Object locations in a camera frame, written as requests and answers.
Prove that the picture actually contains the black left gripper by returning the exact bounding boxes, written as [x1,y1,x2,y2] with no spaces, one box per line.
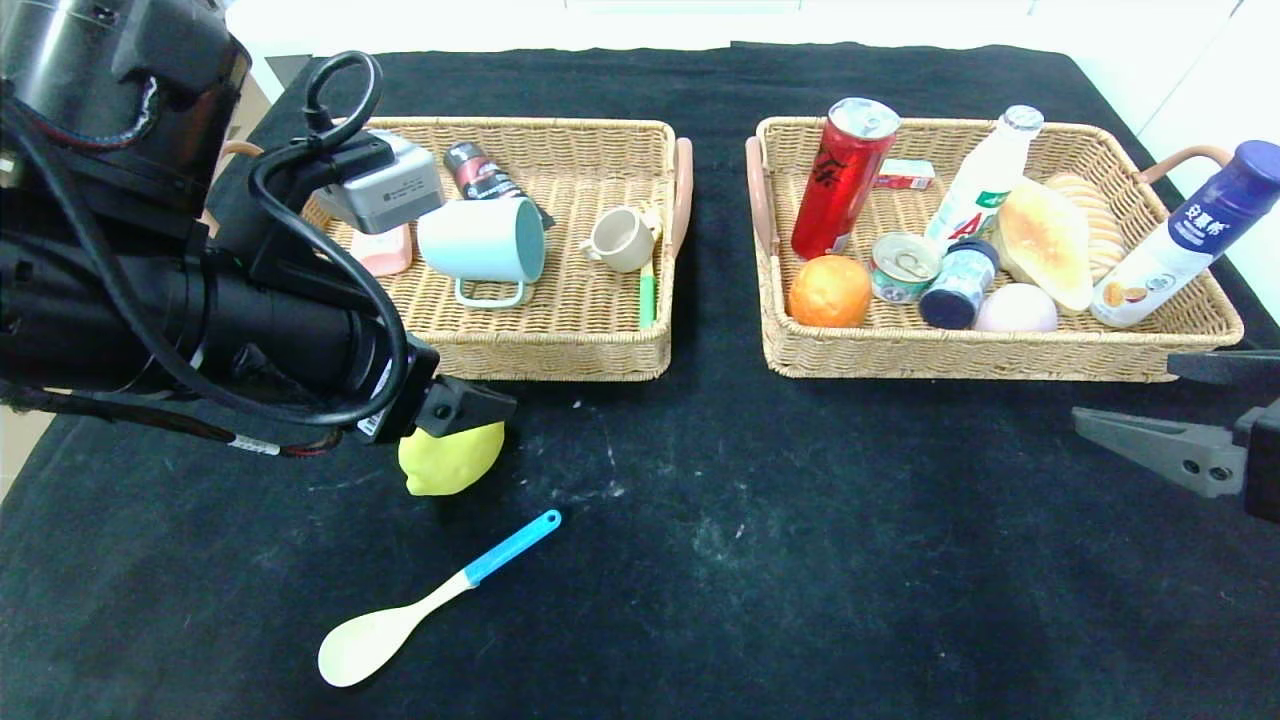
[226,273,519,445]

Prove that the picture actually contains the white milk drink bottle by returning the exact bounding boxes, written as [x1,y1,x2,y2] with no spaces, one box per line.
[922,105,1045,258]

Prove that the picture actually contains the beige fork green handle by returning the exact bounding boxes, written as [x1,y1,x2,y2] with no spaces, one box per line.
[636,203,665,331]

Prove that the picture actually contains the striped bread loaf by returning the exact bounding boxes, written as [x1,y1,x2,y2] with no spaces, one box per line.
[1043,173,1125,284]

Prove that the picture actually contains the yellow bread bun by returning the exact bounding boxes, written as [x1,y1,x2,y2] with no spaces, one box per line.
[990,178,1093,313]

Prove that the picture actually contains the orange fruit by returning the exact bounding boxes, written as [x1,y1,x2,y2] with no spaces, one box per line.
[787,255,873,329]

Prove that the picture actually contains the light blue mug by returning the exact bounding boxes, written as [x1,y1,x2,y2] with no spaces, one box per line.
[417,197,547,309]

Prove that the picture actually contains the white table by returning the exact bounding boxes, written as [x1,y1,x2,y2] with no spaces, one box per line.
[228,0,1076,106]

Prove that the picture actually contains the pale pink round bun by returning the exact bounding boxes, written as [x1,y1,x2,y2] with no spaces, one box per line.
[972,283,1059,334]

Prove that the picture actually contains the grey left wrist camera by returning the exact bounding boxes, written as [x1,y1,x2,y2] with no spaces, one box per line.
[315,130,446,236]

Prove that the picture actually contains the thin black wrapped gripper wire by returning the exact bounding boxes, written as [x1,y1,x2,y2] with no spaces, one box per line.
[0,385,346,459]

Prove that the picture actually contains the red soda can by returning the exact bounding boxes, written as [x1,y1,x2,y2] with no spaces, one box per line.
[790,97,901,261]

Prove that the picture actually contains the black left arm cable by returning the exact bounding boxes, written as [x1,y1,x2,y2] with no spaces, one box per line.
[0,50,413,428]

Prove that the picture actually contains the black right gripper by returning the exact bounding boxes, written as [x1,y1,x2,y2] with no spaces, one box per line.
[1071,349,1280,524]

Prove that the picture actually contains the small beige cup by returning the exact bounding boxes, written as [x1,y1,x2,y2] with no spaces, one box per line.
[580,205,661,274]

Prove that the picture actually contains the yellow lemon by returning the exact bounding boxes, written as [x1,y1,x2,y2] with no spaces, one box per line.
[398,420,506,497]

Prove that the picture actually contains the small dark blue jar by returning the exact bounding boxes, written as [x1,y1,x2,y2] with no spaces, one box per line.
[917,238,999,331]

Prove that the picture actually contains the short silver tin can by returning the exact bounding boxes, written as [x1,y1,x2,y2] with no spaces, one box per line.
[868,232,943,304]

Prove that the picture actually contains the small pink bottle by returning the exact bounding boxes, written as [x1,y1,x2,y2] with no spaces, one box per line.
[350,222,413,278]

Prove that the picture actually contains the rectangular wicker basket brown handles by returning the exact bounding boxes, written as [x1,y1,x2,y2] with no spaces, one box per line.
[200,117,694,383]
[745,115,1244,383]

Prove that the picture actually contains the black cosmetic tube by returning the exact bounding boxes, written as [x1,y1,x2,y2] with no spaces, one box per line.
[444,141,554,229]

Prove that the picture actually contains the black tablecloth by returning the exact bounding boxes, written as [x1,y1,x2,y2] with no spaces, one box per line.
[0,42,1280,720]

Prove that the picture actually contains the white bottle blue cap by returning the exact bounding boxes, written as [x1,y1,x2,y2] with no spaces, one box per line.
[1090,140,1280,329]

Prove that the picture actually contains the beige spoon blue handle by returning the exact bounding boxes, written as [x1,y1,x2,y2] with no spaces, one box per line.
[318,510,564,688]

